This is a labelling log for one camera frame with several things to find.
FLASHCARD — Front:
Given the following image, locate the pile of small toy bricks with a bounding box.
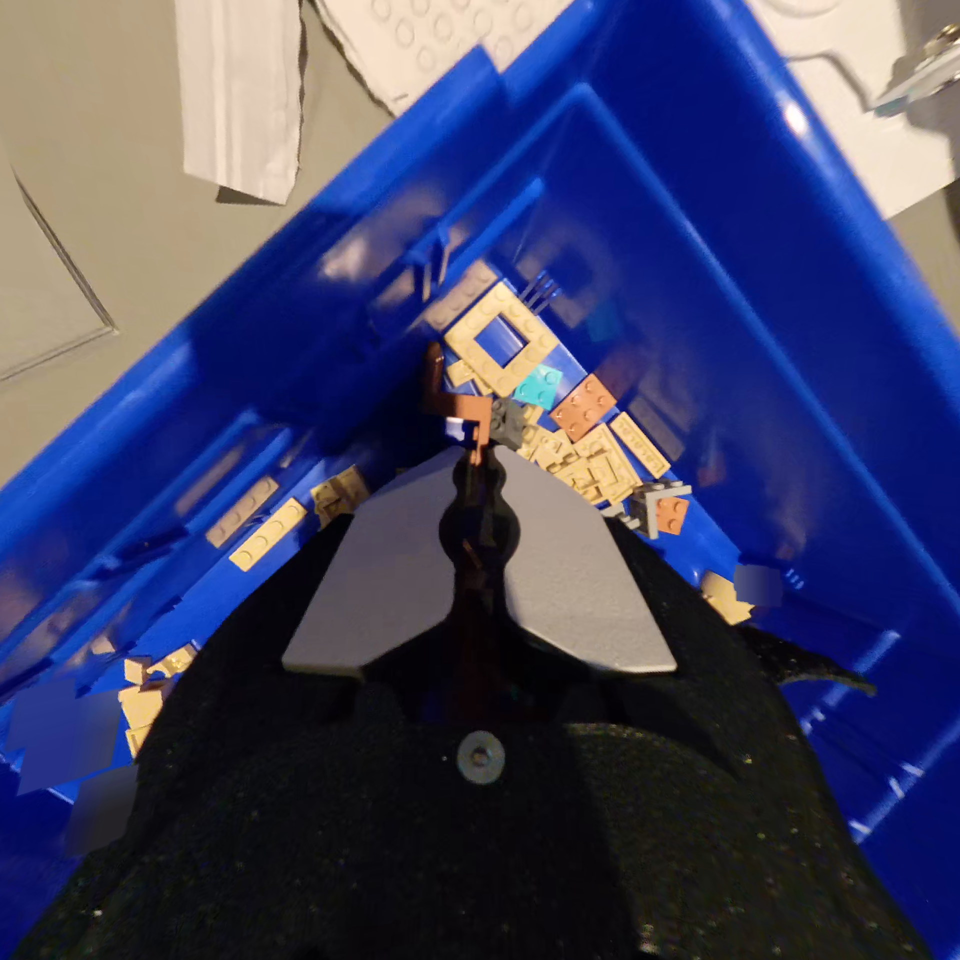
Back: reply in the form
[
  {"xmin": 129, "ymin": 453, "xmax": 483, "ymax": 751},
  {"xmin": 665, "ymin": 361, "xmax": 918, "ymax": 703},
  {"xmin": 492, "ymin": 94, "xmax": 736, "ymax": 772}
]
[{"xmin": 120, "ymin": 258, "xmax": 759, "ymax": 759}]

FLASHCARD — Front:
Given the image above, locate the crumpled white paper pile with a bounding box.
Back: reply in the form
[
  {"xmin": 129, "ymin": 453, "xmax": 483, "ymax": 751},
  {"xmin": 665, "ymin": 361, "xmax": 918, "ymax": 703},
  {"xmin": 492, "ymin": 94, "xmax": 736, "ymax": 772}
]
[{"xmin": 176, "ymin": 0, "xmax": 960, "ymax": 220}]

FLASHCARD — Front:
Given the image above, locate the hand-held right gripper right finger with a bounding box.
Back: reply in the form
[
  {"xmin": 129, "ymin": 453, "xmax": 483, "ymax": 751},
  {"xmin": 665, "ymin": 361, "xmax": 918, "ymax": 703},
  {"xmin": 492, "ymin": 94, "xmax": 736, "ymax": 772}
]
[{"xmin": 486, "ymin": 446, "xmax": 678, "ymax": 675}]

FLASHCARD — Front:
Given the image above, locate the reddish brown bracket brick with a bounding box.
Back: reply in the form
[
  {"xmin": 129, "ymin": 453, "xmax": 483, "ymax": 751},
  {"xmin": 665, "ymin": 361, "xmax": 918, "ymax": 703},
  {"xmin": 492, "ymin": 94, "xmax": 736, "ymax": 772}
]
[{"xmin": 421, "ymin": 341, "xmax": 498, "ymax": 481}]

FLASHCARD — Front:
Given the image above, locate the blue plastic bin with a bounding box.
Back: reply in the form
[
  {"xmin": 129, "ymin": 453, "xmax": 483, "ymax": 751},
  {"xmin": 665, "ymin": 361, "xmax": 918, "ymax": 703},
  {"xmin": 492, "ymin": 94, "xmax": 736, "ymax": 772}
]
[{"xmin": 0, "ymin": 0, "xmax": 960, "ymax": 960}]

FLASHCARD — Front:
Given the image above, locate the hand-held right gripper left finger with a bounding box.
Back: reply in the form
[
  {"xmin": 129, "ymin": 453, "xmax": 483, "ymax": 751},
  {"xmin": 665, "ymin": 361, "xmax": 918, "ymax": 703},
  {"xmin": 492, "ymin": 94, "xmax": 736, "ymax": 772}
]
[{"xmin": 282, "ymin": 446, "xmax": 483, "ymax": 681}]

